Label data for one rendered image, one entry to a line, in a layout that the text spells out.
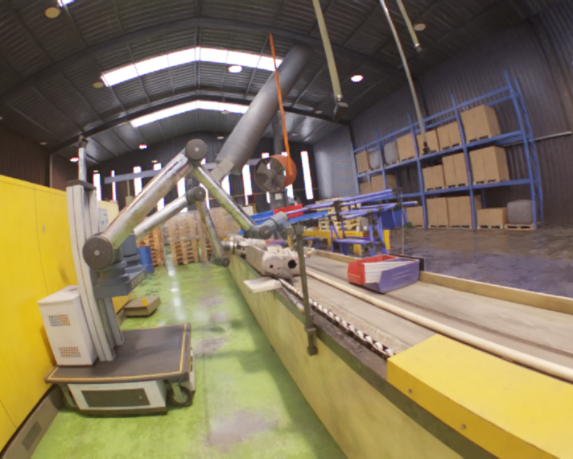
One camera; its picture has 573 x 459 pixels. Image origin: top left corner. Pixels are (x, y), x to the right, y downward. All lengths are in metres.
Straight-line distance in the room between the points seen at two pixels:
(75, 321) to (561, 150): 12.08
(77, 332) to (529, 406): 2.31
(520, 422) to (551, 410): 0.08
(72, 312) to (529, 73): 12.85
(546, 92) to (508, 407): 11.22
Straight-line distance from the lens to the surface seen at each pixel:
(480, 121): 10.77
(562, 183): 11.00
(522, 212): 9.98
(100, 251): 1.58
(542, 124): 11.35
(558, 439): 0.61
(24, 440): 2.21
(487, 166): 10.52
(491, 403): 0.65
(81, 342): 2.18
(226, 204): 1.92
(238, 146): 9.41
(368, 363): 0.90
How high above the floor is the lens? 1.27
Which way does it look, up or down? 3 degrees down
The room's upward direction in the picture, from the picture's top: 7 degrees counter-clockwise
